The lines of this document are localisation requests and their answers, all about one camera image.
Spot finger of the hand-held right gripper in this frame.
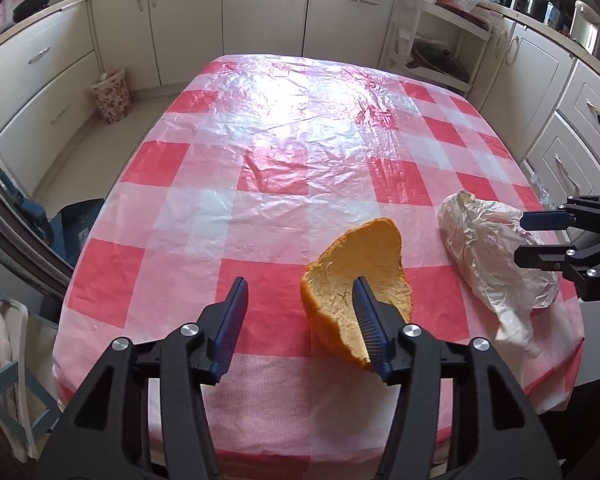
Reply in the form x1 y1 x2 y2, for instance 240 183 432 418
520 209 573 231
513 243 578 273

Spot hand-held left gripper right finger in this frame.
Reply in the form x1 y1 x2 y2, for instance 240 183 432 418
351 276 563 480

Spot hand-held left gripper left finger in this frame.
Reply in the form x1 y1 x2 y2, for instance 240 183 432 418
35 276 249 480

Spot white plastic bag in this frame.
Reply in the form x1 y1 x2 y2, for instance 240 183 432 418
437 189 562 358

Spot orange pomelo peel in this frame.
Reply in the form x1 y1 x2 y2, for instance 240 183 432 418
300 217 414 372

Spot clear plastic bag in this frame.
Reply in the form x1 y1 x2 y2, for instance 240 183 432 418
526 171 557 207

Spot red checked plastic tablecloth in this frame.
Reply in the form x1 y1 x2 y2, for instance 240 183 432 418
51 54 587 467

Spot dark blue bin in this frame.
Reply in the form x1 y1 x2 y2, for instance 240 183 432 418
49 197 105 267

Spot dark wok with lid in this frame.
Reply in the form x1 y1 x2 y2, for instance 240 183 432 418
406 41 470 82

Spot white kitchen appliance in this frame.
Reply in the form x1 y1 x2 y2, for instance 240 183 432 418
571 1 600 52

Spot white chair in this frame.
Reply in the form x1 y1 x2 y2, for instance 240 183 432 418
0 284 62 463

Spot stainless steel pot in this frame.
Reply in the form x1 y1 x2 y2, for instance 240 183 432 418
516 0 557 24

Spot white shelf rack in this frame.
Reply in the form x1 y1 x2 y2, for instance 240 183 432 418
382 0 492 97

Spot floral waste basket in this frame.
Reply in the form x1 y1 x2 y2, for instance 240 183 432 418
89 67 132 124

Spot cream kitchen cabinets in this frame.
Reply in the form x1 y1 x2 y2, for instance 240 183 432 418
0 0 600 241

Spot black frying pan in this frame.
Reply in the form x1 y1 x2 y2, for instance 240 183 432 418
11 0 54 22

